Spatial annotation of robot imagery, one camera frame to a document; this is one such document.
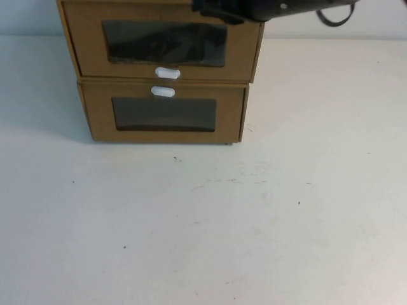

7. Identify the lower cardboard drawer with window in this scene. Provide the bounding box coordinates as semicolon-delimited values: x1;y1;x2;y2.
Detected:
77;76;250;147

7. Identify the black cable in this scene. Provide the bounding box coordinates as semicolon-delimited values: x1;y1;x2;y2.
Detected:
315;0;355;27

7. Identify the white plastic drawer handle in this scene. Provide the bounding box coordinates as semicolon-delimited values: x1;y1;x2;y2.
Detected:
151;85;176;97
155;66;181;79

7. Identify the cardboard drawer with narrow window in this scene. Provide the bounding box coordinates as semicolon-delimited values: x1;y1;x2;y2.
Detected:
80;83;245;144

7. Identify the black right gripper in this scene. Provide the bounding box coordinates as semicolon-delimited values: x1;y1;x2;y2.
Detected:
192;0;306;25

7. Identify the cardboard shoe box shell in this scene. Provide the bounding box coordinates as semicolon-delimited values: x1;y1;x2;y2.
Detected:
56;0;266;85

